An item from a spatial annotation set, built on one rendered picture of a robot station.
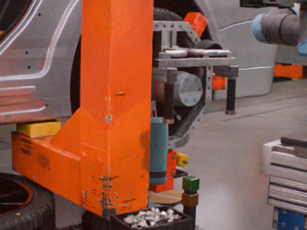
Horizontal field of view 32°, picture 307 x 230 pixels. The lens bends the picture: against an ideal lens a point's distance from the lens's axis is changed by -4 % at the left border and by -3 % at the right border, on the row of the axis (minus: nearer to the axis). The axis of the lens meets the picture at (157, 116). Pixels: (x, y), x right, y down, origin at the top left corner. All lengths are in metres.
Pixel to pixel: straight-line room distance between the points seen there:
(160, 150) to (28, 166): 0.51
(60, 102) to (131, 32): 0.59
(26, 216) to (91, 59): 0.54
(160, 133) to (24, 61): 0.59
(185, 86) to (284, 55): 2.69
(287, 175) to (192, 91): 0.72
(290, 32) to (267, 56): 1.65
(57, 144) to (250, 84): 1.24
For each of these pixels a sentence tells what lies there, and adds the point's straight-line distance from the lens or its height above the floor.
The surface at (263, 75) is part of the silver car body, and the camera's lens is 2.91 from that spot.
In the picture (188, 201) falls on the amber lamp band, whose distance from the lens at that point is 1.67.
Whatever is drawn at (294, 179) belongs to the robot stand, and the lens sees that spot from 1.61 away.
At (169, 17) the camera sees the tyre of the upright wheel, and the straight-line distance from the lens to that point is 2.39.
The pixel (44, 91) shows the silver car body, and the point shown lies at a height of 0.85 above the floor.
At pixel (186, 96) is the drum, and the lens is 2.17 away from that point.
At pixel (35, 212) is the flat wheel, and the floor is 0.50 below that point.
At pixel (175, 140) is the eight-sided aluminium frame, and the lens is 2.37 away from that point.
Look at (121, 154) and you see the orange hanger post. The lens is 1.65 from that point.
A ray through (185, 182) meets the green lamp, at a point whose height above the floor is 0.65.
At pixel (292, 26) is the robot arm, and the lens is 1.28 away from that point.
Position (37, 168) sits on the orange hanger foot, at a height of 0.58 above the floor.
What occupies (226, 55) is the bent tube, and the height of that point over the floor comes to 0.99.
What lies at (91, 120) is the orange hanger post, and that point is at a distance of 1.68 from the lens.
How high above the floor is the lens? 1.13
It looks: 10 degrees down
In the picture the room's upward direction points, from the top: 2 degrees clockwise
